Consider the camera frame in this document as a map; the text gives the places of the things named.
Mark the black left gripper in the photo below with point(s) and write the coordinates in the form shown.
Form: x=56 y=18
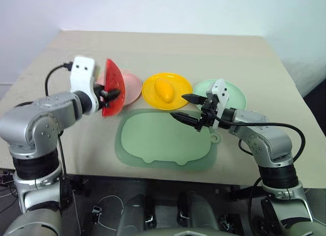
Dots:
x=98 y=93

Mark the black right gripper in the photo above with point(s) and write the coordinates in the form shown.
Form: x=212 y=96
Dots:
x=208 y=111

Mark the red plate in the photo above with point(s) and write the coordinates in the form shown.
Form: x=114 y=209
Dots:
x=114 y=75

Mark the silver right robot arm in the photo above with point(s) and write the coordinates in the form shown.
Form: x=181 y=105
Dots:
x=270 y=142

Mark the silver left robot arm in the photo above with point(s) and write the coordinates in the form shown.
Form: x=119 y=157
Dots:
x=38 y=119

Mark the yellow plate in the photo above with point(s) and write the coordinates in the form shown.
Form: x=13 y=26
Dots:
x=182 y=88

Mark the pink plate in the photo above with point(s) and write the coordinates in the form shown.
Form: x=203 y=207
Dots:
x=132 y=86

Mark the light green plate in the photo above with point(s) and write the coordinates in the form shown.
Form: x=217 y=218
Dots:
x=235 y=96

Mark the yellow mango toy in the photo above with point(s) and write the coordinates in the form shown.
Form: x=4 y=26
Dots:
x=164 y=89

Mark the green silicone mat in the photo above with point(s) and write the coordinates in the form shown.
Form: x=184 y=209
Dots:
x=158 y=136

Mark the grey rounded robot leg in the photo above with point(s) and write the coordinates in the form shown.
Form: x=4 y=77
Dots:
x=136 y=210

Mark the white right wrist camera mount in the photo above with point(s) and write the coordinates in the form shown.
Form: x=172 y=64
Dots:
x=221 y=92

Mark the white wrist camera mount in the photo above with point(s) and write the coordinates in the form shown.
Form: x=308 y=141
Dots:
x=221 y=92
x=81 y=75

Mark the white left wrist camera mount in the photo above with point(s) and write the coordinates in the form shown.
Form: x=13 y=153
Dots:
x=81 y=75

